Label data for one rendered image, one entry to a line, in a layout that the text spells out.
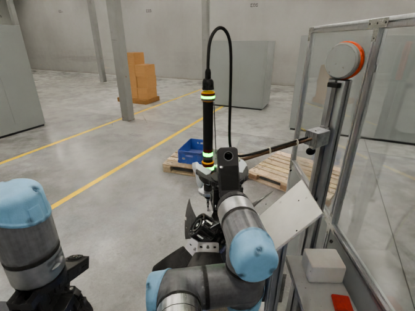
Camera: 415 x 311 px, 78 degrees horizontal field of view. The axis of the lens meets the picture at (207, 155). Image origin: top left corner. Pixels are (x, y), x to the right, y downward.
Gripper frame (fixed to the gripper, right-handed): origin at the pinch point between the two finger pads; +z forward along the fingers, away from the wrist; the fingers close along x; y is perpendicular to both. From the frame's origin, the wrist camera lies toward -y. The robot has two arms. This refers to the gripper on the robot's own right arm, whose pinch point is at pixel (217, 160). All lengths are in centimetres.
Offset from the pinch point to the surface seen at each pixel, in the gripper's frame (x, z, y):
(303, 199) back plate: 43, 23, 33
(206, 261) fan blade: -1.9, 8.9, 47.1
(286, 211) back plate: 37, 25, 40
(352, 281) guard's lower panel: 71, 15, 78
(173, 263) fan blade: -15, 24, 62
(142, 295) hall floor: -44, 92, 166
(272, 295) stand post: 33, 20, 87
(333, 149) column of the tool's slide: 66, 43, 19
